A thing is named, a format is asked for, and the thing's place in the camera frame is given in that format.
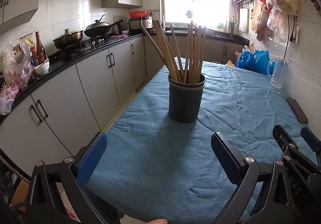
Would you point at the white cutting board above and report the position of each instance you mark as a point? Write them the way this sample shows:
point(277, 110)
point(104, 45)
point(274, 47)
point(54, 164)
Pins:
point(243, 21)

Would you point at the clear hanging plastic bags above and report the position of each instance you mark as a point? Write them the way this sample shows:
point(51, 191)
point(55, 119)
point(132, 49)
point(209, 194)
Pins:
point(275, 25)

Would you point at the red basin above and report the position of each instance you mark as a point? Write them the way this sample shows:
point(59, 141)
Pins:
point(138, 14)

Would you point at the pink print plastic bag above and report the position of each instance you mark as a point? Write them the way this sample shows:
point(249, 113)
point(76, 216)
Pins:
point(7, 99)

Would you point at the blue tablecloth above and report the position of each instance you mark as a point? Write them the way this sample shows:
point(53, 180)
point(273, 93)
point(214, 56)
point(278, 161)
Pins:
point(175, 158)

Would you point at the dark pot with lid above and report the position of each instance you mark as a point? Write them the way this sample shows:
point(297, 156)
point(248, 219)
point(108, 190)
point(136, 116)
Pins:
point(67, 38)

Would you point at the small green container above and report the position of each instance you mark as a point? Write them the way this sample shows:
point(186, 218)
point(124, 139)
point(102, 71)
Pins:
point(220, 27)

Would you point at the dark cylindrical chopstick holder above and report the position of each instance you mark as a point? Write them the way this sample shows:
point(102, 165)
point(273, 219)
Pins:
point(185, 103)

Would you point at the yellow plastic bag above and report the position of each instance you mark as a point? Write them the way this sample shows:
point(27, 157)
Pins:
point(229, 63)

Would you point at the cardboard box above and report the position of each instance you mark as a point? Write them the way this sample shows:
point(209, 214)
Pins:
point(20, 193)

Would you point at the white plastic bag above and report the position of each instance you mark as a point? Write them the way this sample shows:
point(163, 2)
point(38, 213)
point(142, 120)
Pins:
point(16, 65)

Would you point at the black kitchen countertop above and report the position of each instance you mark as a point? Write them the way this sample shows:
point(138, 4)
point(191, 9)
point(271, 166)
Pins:
point(65, 59)

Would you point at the white bowl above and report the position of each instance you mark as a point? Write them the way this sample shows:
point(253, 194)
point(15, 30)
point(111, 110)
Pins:
point(42, 69)

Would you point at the silver cooker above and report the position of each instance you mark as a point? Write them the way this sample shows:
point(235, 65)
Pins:
point(140, 23)

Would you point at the smartphone in brown case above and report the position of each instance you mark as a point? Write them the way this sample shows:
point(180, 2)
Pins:
point(297, 109)

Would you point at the blue plastic bag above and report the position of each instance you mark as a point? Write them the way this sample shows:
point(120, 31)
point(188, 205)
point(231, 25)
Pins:
point(260, 62)
point(244, 60)

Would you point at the clear glass mug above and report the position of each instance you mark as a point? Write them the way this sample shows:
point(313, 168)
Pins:
point(279, 73)

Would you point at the tall brown sauce bottle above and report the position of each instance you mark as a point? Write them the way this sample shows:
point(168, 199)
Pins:
point(40, 48)

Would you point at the bunch of wooden chopsticks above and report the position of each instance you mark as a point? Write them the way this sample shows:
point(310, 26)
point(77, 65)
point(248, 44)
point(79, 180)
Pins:
point(194, 63)

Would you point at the gas stove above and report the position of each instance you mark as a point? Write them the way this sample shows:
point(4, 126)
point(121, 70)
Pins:
point(95, 42)

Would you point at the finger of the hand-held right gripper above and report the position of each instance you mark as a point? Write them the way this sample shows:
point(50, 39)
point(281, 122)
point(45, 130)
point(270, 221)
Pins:
point(286, 140)
point(311, 142)

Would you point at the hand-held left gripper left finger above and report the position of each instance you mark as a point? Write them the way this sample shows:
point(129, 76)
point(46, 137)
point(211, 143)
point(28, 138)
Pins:
point(92, 156)

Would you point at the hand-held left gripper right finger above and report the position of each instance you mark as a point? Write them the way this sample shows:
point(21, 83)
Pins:
point(225, 161)

